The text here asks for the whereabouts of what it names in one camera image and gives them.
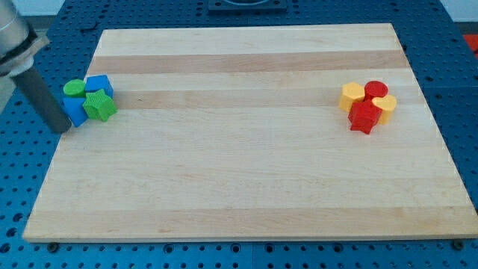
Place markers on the green circle block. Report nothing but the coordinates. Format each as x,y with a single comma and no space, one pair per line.
75,88

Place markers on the blue cube block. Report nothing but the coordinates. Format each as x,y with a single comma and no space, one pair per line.
99,82

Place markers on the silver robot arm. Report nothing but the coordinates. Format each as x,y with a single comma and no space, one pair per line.
19,44

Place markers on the red star block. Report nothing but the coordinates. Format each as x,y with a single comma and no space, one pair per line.
363,116

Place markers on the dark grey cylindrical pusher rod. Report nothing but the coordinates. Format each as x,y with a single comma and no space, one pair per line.
36,91

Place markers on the light wooden board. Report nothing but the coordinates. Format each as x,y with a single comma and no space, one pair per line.
235,134

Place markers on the red circle block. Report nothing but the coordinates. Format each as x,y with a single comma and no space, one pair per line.
374,89

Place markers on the yellow heart block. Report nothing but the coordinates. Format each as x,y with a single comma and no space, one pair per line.
387,104

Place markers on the yellow hexagon block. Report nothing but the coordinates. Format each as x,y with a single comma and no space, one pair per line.
350,93

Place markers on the blue angular block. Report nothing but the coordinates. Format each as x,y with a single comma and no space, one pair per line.
73,107

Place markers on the green star block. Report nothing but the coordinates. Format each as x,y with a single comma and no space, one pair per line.
99,106

